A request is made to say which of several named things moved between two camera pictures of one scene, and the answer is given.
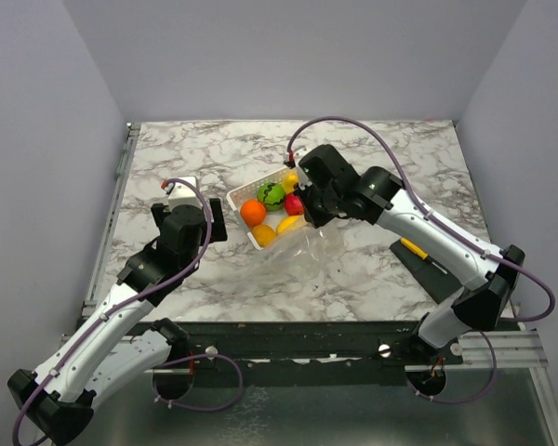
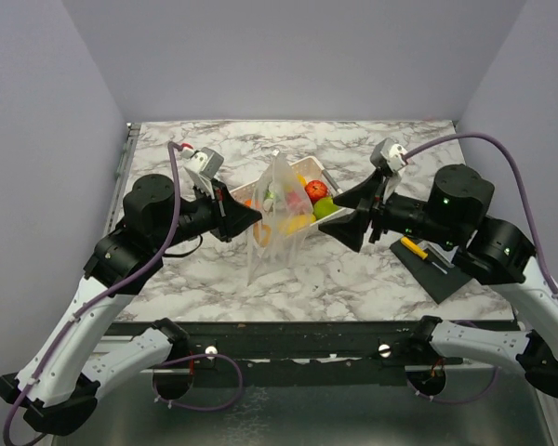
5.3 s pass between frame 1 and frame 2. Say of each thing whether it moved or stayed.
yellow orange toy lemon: stayed
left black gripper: moved
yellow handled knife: stayed
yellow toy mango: stayed
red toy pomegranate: stayed
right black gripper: moved
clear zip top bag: moved
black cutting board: stayed
